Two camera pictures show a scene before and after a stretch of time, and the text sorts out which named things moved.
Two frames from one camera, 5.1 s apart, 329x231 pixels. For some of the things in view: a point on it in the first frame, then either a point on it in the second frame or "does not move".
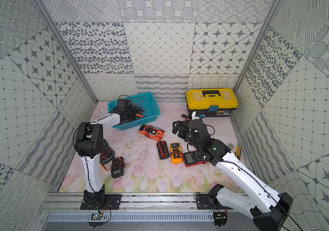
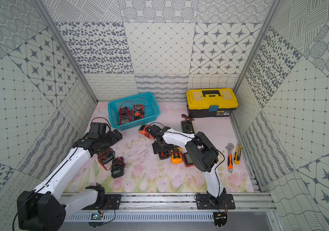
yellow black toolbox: x=214 y=102 does not move
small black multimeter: x=117 y=167 does not move
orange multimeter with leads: x=151 y=132 does not move
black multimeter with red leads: x=163 y=151 does not move
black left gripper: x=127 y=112 → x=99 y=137
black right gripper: x=181 y=134 → x=156 y=149
